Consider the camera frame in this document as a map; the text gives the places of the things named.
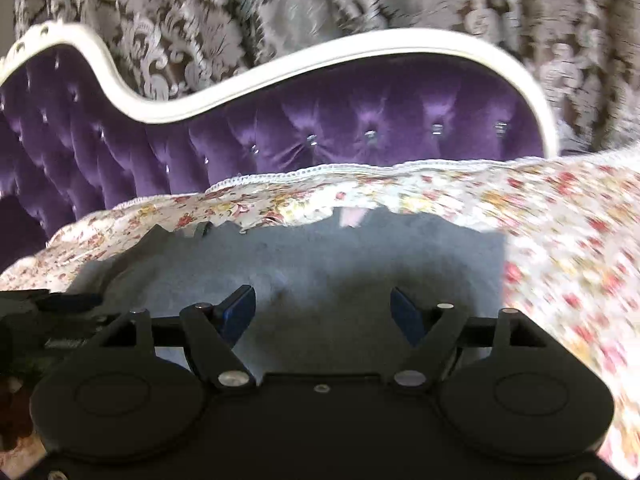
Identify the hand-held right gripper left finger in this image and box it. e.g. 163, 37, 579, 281
85, 284, 258, 393

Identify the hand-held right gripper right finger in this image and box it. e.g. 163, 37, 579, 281
389, 287, 551, 390

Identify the grey argyle knit sweater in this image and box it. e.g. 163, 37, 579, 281
65, 206, 509, 382

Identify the floral blanket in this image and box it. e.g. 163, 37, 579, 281
0, 152, 640, 480

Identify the purple tufted sofa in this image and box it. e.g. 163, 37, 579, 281
0, 22, 561, 275

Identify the brown damask curtain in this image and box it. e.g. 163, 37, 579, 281
12, 0, 640, 157

